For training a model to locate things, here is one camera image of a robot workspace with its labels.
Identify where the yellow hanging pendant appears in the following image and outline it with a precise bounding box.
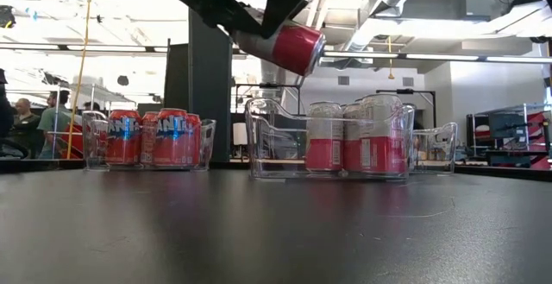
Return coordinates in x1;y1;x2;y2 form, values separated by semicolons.
386;35;396;80

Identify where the short black partition panel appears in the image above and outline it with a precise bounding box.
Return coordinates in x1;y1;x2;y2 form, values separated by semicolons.
164;38;191;117

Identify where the long ceiling light strip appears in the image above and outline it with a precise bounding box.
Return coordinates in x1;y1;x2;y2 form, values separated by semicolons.
405;53;480;62
323;51;400;60
485;55;552;64

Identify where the wooden desk top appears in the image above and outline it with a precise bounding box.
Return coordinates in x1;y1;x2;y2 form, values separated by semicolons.
228;157;308;166

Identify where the metal shelving rack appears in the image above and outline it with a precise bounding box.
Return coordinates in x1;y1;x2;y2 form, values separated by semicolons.
51;83;137;161
467;102;552;169

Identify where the ribbed silver ventilation duct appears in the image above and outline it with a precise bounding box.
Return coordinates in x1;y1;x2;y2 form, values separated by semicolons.
256;54;289;99

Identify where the pink white Spindrift can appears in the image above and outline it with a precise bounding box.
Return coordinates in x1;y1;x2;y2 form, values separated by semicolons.
304;100;345;173
360;93;407;175
231;19;328;78
342;102;364;172

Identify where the white cylindrical lamp shade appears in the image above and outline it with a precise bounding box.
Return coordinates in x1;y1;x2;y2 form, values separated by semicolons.
232;122;248;147

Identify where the black chair backrest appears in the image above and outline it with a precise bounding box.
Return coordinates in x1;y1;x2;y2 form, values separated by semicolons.
0;139;25;160

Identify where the black metal frame stand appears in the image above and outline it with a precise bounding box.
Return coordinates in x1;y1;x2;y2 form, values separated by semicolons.
375;88;436;125
235;83;302;115

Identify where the person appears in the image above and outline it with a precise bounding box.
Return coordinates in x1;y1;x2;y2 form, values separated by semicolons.
10;98;43;149
37;90;73;161
0;67;14;141

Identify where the red black striped frame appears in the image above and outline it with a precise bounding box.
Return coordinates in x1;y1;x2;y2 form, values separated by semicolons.
526;110;552;171

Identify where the clear plastic bin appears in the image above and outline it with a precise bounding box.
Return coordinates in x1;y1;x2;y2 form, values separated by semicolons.
409;122;459;176
81;110;217;173
244;97;416;180

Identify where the black overhead device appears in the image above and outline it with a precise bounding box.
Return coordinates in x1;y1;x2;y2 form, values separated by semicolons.
0;5;17;29

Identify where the yellow hanging cord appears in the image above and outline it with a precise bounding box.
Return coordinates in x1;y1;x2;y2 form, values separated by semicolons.
66;0;95;161

